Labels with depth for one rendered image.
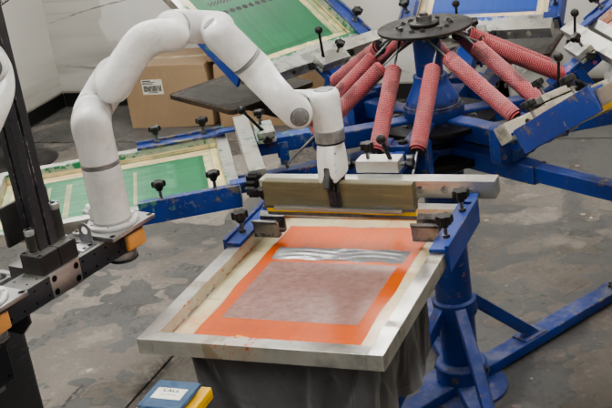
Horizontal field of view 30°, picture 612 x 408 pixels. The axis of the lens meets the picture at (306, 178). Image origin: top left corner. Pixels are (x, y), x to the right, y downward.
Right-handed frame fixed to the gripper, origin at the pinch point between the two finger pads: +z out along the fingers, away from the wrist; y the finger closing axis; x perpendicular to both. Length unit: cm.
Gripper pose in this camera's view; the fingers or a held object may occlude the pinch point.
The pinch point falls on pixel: (338, 197)
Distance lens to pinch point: 290.2
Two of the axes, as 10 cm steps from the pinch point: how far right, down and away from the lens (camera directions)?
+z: 1.3, 9.3, 3.5
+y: -3.7, 3.7, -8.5
